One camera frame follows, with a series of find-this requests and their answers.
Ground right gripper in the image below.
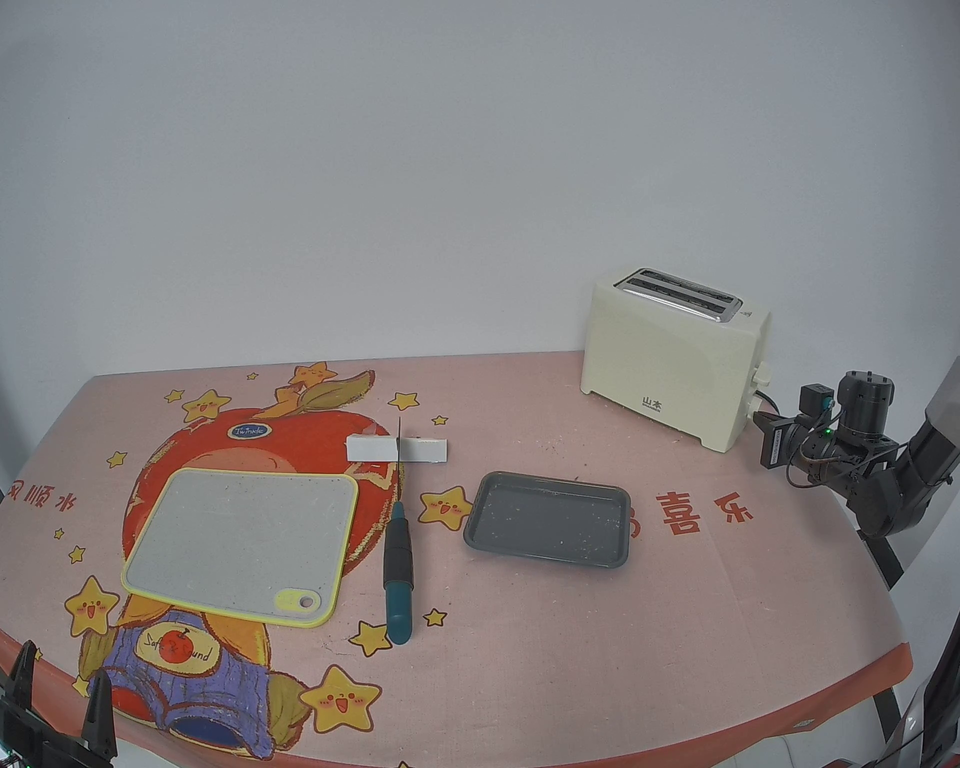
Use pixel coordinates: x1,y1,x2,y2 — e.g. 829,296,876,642
752,409,810,472

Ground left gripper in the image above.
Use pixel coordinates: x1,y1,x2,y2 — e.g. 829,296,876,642
0,639,119,768

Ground cream toaster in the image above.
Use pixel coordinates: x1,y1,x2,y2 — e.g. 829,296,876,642
579,267,774,454

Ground cutting board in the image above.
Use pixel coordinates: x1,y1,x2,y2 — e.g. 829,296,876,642
120,467,360,628

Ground dark grey tray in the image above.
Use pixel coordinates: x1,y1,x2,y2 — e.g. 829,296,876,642
462,471,633,570

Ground white knife rest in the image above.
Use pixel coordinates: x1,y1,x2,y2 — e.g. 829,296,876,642
346,433,449,465

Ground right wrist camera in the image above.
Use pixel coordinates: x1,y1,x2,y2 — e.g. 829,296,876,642
796,382,837,426

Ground knife with blue-green handle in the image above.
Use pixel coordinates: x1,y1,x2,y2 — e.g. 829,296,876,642
381,417,414,646

